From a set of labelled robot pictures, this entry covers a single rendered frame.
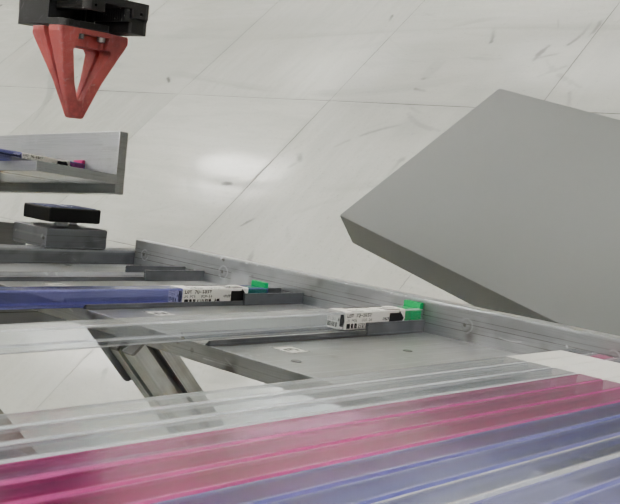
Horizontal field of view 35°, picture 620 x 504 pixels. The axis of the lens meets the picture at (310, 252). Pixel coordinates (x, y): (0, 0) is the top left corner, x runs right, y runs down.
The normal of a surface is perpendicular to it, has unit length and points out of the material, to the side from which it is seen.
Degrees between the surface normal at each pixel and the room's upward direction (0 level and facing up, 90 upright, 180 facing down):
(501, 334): 47
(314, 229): 0
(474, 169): 0
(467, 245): 0
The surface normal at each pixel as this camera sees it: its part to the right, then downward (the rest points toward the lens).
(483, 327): -0.67, -0.02
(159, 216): -0.37, -0.74
